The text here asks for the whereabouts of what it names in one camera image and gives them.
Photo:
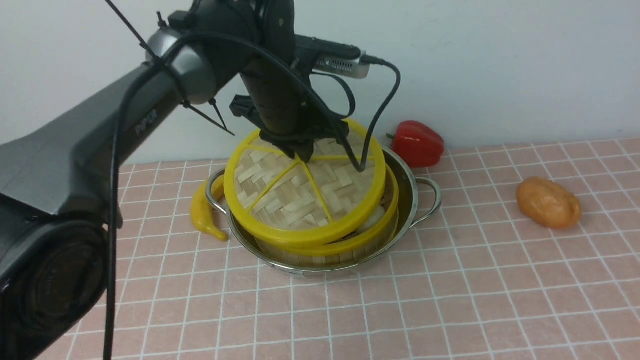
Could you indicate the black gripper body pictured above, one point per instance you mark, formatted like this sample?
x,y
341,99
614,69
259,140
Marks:
x,y
283,113

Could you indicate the yellow bamboo steamer lid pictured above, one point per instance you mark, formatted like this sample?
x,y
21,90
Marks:
x,y
293,203

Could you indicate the yellow rimmed bamboo steamer basket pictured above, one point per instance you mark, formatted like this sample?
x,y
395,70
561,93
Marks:
x,y
353,247

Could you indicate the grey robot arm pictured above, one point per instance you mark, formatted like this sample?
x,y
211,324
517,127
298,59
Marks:
x,y
59,185

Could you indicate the stainless steel pot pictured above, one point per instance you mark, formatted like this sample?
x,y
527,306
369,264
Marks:
x,y
408,204

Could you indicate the yellow banana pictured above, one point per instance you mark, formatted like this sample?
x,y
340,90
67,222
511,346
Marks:
x,y
205,200

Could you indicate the red bell pepper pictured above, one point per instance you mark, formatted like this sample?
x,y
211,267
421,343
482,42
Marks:
x,y
417,144

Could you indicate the white bun right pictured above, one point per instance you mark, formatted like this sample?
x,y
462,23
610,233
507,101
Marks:
x,y
372,220

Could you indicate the brown potato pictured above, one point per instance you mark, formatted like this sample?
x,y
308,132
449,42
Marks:
x,y
548,203

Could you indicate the pink checkered tablecloth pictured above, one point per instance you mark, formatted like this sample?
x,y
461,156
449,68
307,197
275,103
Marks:
x,y
478,280

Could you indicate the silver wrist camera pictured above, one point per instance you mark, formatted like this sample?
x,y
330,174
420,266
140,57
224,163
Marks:
x,y
313,54

